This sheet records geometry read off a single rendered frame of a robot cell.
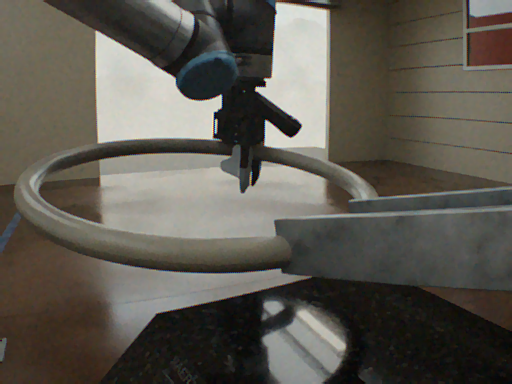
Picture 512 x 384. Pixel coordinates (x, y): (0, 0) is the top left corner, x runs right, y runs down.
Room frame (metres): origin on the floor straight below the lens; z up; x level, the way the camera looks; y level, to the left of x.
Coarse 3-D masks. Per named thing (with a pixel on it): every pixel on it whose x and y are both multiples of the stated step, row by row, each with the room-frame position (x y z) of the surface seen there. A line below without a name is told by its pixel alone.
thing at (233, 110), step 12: (240, 84) 0.71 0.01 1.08; (252, 84) 0.71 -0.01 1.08; (264, 84) 0.73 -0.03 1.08; (228, 96) 0.74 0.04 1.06; (240, 96) 0.74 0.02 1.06; (228, 108) 0.74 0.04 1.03; (240, 108) 0.74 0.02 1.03; (228, 120) 0.72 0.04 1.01; (240, 120) 0.72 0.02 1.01; (252, 120) 0.71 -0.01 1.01; (264, 120) 0.76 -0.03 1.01; (228, 132) 0.73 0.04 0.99; (240, 132) 0.72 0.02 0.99; (252, 132) 0.71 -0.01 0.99; (264, 132) 0.77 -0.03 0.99; (252, 144) 0.73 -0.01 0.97
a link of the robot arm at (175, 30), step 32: (64, 0) 0.42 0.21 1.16; (96, 0) 0.43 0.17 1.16; (128, 0) 0.46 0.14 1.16; (160, 0) 0.49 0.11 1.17; (128, 32) 0.48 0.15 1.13; (160, 32) 0.49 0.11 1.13; (192, 32) 0.52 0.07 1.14; (160, 64) 0.53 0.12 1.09; (192, 64) 0.53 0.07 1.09; (224, 64) 0.54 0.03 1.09; (192, 96) 0.57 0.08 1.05
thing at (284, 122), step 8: (248, 96) 0.72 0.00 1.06; (256, 96) 0.72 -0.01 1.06; (248, 104) 0.72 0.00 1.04; (256, 104) 0.72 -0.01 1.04; (264, 104) 0.71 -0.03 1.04; (272, 104) 0.74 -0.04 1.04; (256, 112) 0.72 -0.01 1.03; (264, 112) 0.72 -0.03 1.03; (272, 112) 0.71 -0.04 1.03; (280, 112) 0.72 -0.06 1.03; (272, 120) 0.71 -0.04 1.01; (280, 120) 0.71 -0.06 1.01; (288, 120) 0.71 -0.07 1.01; (296, 120) 0.72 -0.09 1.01; (280, 128) 0.71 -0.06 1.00; (288, 128) 0.70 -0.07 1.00; (296, 128) 0.70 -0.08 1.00; (288, 136) 0.71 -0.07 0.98
